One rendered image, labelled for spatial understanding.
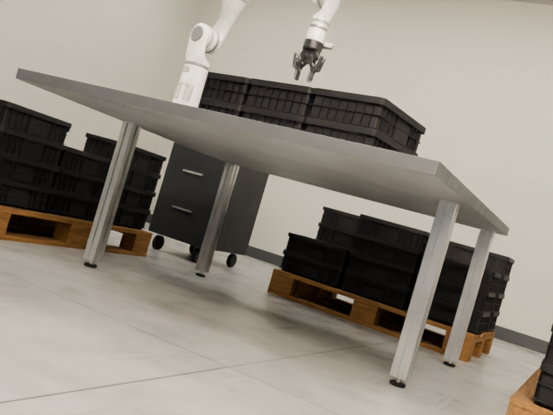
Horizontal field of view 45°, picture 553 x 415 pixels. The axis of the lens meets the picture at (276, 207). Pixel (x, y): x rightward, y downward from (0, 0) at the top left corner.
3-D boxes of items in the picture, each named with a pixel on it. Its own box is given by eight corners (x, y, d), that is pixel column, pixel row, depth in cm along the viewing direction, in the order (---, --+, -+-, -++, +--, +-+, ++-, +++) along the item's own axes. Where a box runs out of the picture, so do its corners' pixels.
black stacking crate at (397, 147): (366, 163, 225) (376, 128, 225) (295, 147, 242) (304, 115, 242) (411, 186, 258) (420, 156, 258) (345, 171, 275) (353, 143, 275)
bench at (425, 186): (364, 420, 173) (439, 160, 174) (-37, 250, 245) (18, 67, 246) (468, 370, 316) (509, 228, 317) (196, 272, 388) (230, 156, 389)
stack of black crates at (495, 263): (494, 331, 408) (515, 260, 409) (488, 333, 382) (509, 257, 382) (431, 310, 426) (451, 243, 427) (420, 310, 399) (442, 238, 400)
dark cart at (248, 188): (195, 264, 428) (234, 130, 429) (141, 245, 448) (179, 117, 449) (241, 270, 483) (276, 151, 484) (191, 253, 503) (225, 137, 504)
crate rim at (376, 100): (383, 104, 225) (385, 97, 225) (310, 93, 242) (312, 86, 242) (425, 135, 258) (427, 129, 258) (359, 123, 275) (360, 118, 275)
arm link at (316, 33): (333, 50, 260) (337, 35, 260) (318, 39, 251) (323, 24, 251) (314, 48, 265) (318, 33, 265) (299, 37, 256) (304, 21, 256)
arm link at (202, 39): (208, 21, 242) (195, 67, 242) (225, 31, 249) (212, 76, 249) (191, 20, 247) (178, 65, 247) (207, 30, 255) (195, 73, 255)
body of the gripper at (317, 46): (300, 35, 256) (293, 58, 256) (318, 38, 251) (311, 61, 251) (310, 43, 262) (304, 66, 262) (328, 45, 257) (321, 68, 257)
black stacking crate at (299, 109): (303, 118, 243) (312, 88, 243) (240, 107, 259) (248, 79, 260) (351, 145, 275) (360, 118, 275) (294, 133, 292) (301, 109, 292)
